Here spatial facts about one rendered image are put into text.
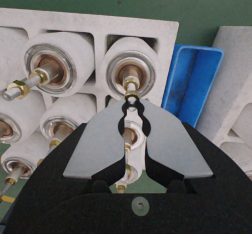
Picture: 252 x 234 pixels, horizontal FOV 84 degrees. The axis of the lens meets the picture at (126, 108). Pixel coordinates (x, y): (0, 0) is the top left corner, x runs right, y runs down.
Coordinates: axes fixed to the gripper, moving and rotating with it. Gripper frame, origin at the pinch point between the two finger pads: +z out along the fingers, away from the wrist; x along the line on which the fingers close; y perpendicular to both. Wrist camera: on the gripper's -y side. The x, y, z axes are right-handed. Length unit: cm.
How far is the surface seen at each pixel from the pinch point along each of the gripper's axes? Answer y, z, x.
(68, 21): -6.9, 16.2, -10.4
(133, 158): 20.1, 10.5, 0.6
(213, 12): -8.9, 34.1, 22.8
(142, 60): -1.8, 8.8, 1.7
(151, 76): 0.4, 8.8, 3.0
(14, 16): -7.9, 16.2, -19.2
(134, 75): -0.4, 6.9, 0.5
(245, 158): 21.8, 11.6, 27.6
